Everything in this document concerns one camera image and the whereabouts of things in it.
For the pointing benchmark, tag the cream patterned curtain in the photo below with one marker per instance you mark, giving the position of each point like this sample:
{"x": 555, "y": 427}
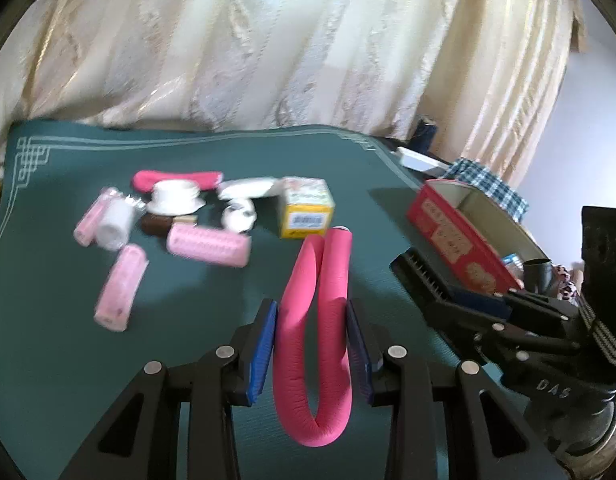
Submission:
{"x": 288, "y": 35}

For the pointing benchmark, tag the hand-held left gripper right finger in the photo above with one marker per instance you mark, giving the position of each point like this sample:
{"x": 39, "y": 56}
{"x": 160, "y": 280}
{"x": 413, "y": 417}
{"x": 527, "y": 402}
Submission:
{"x": 360, "y": 355}

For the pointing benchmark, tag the red cardboard box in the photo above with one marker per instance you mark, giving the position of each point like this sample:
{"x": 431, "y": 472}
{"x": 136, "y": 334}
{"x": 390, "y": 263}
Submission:
{"x": 447, "y": 230}

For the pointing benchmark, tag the yellow medicine box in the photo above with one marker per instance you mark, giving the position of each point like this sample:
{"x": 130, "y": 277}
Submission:
{"x": 308, "y": 210}

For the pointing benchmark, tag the green table mat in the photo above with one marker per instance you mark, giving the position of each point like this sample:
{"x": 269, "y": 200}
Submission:
{"x": 63, "y": 360}

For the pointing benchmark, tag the panda toy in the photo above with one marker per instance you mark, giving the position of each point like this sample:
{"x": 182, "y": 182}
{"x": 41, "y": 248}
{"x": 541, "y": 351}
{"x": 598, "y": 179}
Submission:
{"x": 238, "y": 216}

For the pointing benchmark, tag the white cylinder roll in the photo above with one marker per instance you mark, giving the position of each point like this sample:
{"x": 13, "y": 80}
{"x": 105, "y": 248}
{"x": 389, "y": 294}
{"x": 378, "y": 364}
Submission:
{"x": 115, "y": 225}

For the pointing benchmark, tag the black comb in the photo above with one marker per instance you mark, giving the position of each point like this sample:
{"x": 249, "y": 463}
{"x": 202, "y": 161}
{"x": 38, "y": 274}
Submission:
{"x": 417, "y": 275}

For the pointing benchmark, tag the white tissue packet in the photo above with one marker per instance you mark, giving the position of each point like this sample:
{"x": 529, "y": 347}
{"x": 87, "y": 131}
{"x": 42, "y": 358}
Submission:
{"x": 248, "y": 188}

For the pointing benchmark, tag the pink hair roller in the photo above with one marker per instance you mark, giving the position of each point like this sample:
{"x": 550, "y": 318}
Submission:
{"x": 208, "y": 245}
{"x": 120, "y": 287}
{"x": 90, "y": 220}

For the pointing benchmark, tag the brown bottle with gold cap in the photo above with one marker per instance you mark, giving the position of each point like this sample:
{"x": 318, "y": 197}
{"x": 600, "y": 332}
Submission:
{"x": 155, "y": 224}

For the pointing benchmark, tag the blue and white medicine box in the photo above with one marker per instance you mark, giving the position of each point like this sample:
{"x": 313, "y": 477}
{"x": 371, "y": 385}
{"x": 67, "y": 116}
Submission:
{"x": 512, "y": 261}

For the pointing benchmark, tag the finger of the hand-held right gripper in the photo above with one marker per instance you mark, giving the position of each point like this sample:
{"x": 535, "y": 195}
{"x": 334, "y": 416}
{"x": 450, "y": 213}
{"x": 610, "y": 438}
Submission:
{"x": 467, "y": 317}
{"x": 482, "y": 301}

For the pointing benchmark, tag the blue checked cloth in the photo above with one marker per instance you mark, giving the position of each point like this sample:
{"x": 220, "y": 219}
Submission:
{"x": 492, "y": 185}

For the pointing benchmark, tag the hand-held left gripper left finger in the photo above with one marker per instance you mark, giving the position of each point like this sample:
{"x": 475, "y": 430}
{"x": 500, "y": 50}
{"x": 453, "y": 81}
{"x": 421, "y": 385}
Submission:
{"x": 263, "y": 355}

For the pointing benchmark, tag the white plastic cap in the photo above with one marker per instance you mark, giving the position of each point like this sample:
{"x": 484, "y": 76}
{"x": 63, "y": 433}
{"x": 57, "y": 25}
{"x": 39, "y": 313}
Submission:
{"x": 174, "y": 197}

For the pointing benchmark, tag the spotted patterned cloth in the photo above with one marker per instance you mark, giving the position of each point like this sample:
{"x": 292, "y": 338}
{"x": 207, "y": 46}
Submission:
{"x": 567, "y": 282}

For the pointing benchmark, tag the bent pink foam rod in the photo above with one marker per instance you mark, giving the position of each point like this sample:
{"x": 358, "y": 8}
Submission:
{"x": 293, "y": 320}

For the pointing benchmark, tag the dark blue object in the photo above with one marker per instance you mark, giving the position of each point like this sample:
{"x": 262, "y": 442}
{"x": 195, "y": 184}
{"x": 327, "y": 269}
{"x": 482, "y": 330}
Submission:
{"x": 425, "y": 132}

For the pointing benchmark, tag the straight pink foam rod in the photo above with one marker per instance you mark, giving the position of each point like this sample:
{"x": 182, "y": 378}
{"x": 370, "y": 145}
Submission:
{"x": 148, "y": 179}

